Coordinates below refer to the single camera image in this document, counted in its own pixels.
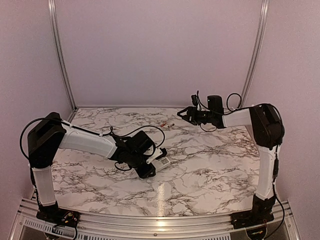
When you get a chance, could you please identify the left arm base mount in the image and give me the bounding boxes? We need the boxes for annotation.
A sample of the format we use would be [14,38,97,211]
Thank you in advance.
[36,207,80,228]

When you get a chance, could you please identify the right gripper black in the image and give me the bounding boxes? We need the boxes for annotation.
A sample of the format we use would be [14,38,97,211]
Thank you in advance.
[177,106,215,125]

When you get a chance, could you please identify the white remote control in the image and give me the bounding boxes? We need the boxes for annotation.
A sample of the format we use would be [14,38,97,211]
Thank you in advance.
[152,157,171,173]

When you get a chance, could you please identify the right aluminium frame post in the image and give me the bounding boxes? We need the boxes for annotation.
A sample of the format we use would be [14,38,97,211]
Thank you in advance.
[240,0,270,107]

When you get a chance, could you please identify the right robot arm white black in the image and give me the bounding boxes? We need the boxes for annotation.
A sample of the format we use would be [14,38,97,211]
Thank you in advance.
[177,94,285,224]

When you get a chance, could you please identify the front aluminium rail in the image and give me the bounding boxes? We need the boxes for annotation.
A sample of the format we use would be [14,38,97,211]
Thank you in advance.
[8,198,301,240]

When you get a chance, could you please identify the aluminium frame post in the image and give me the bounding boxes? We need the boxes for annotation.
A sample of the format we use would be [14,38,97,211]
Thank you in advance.
[48,0,77,111]
[240,0,270,107]

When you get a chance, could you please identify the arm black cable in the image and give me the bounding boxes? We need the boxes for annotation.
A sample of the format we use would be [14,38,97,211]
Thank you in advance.
[19,117,166,173]
[197,89,287,236]

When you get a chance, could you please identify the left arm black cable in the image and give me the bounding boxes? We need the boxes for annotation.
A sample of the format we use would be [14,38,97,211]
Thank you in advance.
[19,117,166,173]

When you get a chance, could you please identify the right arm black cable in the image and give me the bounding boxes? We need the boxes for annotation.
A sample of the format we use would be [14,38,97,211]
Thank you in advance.
[197,89,287,236]

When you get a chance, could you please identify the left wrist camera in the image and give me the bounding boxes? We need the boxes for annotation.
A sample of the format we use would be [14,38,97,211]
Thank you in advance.
[146,147,168,164]

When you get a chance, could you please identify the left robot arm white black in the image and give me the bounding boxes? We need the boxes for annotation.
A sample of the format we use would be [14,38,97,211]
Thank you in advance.
[21,112,156,223]

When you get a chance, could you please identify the left aluminium frame post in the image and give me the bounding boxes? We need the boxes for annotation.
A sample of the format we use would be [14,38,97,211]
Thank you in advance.
[48,0,77,111]

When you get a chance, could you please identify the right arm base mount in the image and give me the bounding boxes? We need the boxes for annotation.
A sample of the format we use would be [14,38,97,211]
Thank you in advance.
[231,205,275,229]

